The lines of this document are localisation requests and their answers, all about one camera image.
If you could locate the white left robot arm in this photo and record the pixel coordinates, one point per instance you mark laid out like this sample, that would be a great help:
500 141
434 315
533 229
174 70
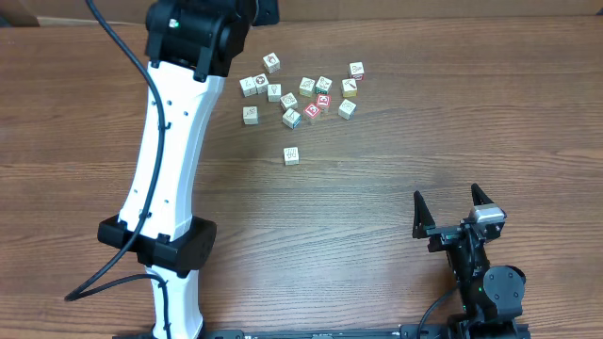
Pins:
190 46

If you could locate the blue sided picture block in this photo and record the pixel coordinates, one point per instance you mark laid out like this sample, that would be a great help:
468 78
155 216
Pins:
291 118

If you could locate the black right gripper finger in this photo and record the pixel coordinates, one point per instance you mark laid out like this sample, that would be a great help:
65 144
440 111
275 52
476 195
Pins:
423 220
478 196

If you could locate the turtle picture block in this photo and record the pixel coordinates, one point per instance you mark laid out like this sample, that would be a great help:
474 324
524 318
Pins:
307 87

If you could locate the ice cream picture block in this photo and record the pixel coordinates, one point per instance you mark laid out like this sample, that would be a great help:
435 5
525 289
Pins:
274 92

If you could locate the green sided picture block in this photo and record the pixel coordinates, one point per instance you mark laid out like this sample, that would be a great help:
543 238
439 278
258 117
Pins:
250 115

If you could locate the upper red letter block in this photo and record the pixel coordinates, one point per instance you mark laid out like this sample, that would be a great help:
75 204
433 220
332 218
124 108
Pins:
324 102

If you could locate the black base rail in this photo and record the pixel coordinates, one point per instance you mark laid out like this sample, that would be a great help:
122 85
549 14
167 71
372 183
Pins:
402 332

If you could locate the giraffe picture block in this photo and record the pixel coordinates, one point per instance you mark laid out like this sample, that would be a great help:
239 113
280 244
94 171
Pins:
248 86

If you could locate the soccer ball picture block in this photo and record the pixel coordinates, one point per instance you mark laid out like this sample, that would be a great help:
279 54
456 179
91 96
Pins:
261 83

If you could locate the hammer picture yellow block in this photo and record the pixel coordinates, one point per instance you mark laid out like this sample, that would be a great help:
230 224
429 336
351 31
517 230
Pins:
349 88

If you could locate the line drawing wooden block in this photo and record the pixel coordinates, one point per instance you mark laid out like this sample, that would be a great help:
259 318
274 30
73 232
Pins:
291 156

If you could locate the lower red letter block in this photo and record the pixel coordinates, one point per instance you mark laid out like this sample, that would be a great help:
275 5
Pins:
312 113

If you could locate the face picture block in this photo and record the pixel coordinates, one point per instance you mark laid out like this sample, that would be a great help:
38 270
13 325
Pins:
272 63

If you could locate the red letter block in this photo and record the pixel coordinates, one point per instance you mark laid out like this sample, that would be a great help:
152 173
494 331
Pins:
324 102
312 113

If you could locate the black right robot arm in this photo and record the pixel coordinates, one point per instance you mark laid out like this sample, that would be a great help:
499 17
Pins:
491 295

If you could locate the pretzel picture block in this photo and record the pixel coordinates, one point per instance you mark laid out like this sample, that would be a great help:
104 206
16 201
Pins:
347 109

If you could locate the snail picture block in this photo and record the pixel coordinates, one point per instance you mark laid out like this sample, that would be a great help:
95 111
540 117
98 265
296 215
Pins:
288 101

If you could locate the tree picture red block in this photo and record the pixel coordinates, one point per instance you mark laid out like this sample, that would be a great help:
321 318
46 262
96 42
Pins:
356 70

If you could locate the dog picture green block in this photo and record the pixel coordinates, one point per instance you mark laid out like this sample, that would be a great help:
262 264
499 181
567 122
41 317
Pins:
323 85

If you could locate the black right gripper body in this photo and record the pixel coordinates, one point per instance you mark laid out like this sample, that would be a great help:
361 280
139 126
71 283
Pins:
445 237

